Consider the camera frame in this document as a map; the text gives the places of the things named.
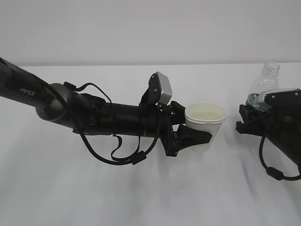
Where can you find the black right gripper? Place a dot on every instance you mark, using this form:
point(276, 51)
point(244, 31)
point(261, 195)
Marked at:
point(276, 123)

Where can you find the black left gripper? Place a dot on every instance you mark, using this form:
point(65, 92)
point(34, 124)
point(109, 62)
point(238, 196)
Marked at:
point(162, 118)

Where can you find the white paper cup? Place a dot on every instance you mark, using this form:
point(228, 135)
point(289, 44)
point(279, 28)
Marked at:
point(205, 116)

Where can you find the clear water bottle green label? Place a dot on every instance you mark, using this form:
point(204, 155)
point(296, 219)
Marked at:
point(266, 81)

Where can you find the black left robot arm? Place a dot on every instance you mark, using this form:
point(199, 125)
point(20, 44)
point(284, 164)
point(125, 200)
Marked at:
point(68, 105)

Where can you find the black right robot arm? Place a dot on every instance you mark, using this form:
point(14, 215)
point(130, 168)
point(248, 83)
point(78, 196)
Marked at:
point(290, 147)

